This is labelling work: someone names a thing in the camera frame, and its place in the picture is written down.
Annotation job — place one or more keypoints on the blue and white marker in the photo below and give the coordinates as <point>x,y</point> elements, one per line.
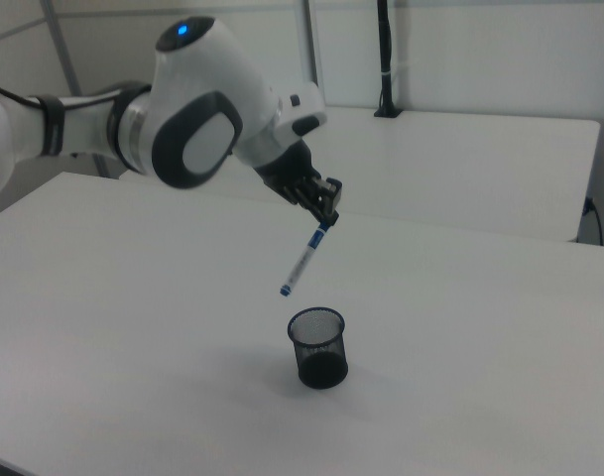
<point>305,258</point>

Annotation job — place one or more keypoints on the black camera pole with base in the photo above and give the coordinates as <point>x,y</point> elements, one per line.
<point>387,59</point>

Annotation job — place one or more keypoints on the black mesh pen cup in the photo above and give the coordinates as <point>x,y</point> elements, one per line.
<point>321,359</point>

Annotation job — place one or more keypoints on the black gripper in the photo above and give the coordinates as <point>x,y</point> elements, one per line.
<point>289,171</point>

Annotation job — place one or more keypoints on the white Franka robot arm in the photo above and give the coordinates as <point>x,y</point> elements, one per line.
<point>207,74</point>

